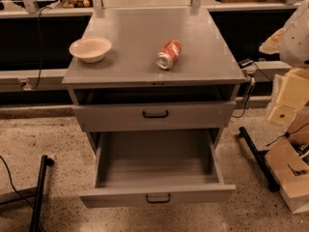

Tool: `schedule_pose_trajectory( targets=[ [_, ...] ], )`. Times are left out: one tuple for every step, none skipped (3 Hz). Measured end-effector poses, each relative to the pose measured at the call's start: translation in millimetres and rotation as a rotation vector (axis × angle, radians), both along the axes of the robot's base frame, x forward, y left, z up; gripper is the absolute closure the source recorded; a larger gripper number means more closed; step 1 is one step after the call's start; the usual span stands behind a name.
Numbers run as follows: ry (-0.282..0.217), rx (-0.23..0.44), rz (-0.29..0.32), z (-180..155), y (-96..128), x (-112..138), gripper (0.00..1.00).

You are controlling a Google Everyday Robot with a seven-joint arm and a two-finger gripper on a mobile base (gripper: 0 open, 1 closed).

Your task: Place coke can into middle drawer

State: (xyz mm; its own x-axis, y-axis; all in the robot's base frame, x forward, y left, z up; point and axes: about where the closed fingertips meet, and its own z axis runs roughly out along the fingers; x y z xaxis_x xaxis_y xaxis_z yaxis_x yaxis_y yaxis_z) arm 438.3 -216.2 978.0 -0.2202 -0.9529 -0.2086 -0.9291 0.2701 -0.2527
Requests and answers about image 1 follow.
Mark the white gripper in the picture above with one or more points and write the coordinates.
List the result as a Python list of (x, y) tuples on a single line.
[(295, 43)]

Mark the red coke can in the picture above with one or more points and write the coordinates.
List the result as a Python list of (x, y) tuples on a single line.
[(169, 54)]

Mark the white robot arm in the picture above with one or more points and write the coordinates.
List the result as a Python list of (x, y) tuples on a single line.
[(291, 42)]

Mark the closed grey upper drawer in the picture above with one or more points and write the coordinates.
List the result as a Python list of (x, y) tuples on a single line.
[(128, 117)]

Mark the grey drawer cabinet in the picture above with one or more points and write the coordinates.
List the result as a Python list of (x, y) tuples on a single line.
[(206, 70)]

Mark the open grey middle drawer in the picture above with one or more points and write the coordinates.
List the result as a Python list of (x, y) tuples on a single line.
[(131, 164)]

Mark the black stand leg right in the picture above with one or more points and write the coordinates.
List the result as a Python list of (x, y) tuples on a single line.
[(259, 156)]

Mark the black stand leg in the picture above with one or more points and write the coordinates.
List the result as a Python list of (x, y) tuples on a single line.
[(259, 156), (35, 221)]

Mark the brown cardboard box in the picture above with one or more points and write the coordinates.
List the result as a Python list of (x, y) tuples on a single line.
[(290, 171)]

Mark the white bowl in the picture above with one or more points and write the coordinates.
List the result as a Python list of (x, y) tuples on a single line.
[(90, 50)]

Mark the black stand leg left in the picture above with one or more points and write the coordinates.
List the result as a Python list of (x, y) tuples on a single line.
[(35, 221)]

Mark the black power adapter with cable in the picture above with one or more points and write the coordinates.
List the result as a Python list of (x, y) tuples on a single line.
[(250, 68)]

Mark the black upper drawer handle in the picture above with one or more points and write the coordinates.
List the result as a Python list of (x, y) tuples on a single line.
[(155, 115)]

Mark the black drawer handle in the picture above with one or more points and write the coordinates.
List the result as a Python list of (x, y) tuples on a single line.
[(155, 115), (158, 198)]

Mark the black middle drawer handle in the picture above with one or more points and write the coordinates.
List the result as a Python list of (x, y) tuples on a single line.
[(158, 198)]

